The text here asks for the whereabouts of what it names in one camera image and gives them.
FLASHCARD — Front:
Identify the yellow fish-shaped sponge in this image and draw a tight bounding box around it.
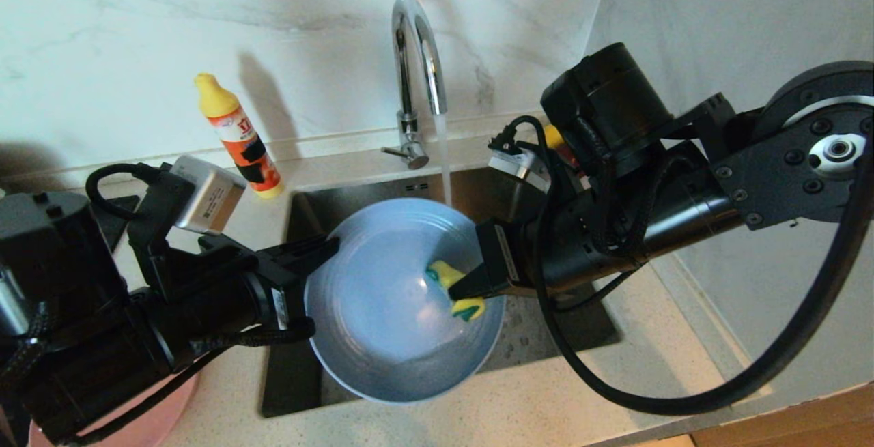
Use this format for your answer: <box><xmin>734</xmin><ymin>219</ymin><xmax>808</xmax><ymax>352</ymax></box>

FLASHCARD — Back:
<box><xmin>427</xmin><ymin>260</ymin><xmax>487</xmax><ymax>323</ymax></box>

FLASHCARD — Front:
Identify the blue plastic plate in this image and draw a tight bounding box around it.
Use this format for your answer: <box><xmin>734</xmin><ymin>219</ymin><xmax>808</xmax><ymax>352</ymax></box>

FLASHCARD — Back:
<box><xmin>305</xmin><ymin>198</ymin><xmax>506</xmax><ymax>404</ymax></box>

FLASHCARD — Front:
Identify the yellow orange dish soap bottle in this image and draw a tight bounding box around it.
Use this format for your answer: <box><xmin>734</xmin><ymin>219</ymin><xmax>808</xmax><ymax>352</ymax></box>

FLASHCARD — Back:
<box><xmin>194</xmin><ymin>72</ymin><xmax>284</xmax><ymax>199</ymax></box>

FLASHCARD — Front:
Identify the chrome faucet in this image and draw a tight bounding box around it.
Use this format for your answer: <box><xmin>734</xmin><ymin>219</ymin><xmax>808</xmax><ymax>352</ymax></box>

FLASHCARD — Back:
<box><xmin>381</xmin><ymin>0</ymin><xmax>449</xmax><ymax>171</ymax></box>

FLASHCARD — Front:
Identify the stainless steel sink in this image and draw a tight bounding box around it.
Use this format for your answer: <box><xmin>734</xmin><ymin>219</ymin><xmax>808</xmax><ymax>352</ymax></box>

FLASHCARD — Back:
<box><xmin>261</xmin><ymin>167</ymin><xmax>623</xmax><ymax>419</ymax></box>

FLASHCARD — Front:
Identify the running water stream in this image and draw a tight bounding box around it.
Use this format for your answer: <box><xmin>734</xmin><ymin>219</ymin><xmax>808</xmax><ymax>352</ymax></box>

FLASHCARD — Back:
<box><xmin>436</xmin><ymin>114</ymin><xmax>457</xmax><ymax>205</ymax></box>

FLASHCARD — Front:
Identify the black induction cooktop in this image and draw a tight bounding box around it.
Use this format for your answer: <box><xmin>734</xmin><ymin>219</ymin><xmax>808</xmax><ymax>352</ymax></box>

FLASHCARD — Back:
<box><xmin>89</xmin><ymin>196</ymin><xmax>141</xmax><ymax>253</ymax></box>

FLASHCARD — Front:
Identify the pink plastic plate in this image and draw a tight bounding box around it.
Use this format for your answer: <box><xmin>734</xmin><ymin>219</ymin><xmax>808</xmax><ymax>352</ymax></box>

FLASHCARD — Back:
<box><xmin>27</xmin><ymin>372</ymin><xmax>200</xmax><ymax>447</ymax></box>

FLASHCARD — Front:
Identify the wooden cabinet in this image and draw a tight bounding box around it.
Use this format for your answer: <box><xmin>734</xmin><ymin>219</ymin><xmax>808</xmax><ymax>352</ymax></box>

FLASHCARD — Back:
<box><xmin>690</xmin><ymin>386</ymin><xmax>874</xmax><ymax>447</ymax></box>

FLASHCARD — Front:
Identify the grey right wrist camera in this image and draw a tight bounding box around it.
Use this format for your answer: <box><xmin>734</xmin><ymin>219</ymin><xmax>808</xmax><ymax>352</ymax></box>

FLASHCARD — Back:
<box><xmin>488</xmin><ymin>134</ymin><xmax>552</xmax><ymax>192</ymax></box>

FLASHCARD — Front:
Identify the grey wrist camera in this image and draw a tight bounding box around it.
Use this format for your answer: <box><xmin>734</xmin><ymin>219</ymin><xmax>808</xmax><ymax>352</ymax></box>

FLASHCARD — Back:
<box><xmin>488</xmin><ymin>134</ymin><xmax>552</xmax><ymax>192</ymax></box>
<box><xmin>171</xmin><ymin>155</ymin><xmax>246</xmax><ymax>236</ymax></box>

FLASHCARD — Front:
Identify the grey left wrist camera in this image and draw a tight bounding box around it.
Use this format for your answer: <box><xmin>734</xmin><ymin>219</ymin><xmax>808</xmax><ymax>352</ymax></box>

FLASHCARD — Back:
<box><xmin>171</xmin><ymin>155</ymin><xmax>246</xmax><ymax>236</ymax></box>

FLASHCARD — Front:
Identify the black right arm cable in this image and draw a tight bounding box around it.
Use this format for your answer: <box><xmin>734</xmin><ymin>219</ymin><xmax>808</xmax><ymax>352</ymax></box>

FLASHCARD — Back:
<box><xmin>495</xmin><ymin>116</ymin><xmax>874</xmax><ymax>415</ymax></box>

